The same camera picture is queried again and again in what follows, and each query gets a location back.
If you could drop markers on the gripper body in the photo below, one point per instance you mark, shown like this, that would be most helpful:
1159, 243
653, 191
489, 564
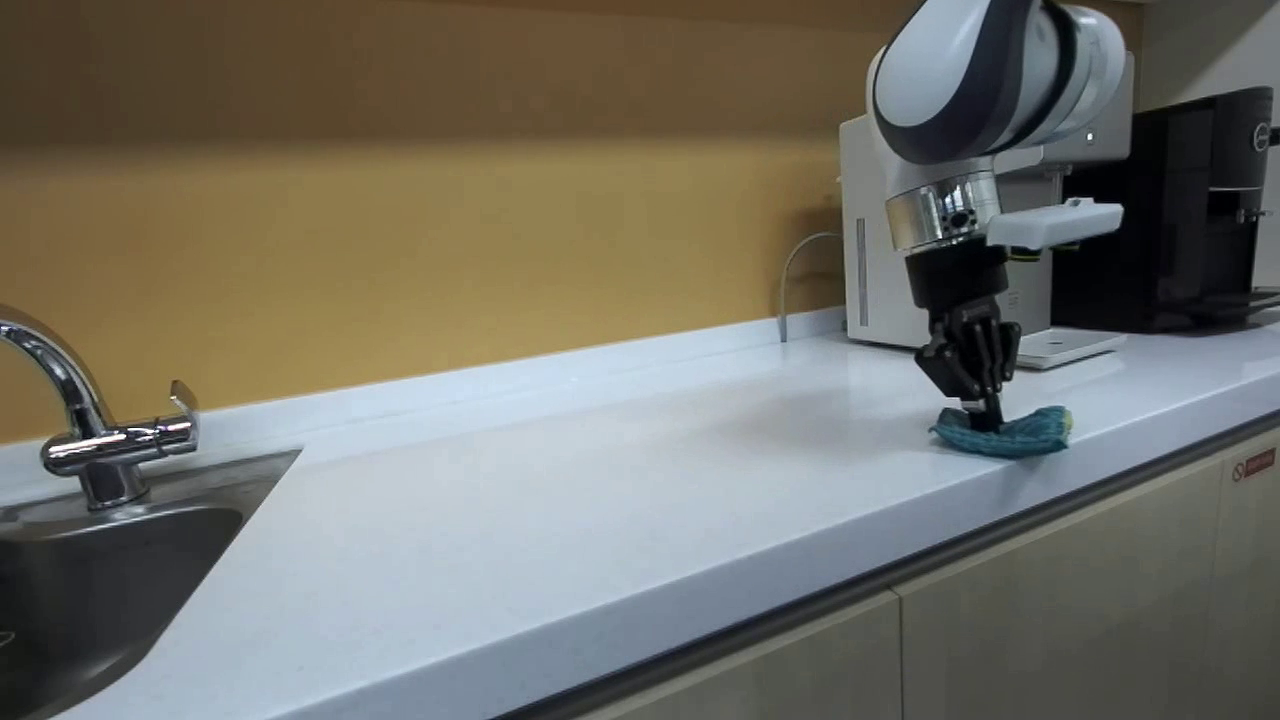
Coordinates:
958, 278

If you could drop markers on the beige cabinet door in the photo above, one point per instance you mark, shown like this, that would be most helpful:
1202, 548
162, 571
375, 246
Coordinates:
800, 670
1070, 610
1250, 600

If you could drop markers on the chrome tap lever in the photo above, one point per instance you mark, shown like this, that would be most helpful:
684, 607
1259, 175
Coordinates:
140, 438

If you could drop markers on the blue and yellow sponge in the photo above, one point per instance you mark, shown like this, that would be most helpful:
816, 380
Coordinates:
1020, 436

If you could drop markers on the steel sink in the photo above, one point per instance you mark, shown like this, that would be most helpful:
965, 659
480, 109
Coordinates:
90, 590

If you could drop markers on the red and white sticker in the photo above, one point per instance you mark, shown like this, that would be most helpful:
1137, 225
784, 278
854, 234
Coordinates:
1254, 464

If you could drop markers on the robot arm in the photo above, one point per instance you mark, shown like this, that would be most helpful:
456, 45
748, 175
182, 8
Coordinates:
950, 70

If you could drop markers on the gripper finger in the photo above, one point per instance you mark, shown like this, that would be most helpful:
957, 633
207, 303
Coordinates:
1000, 345
950, 362

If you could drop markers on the black coffee machine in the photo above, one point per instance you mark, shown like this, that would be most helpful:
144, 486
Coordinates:
1170, 220

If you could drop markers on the chrome tap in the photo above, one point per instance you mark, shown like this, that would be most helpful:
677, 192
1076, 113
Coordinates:
85, 440

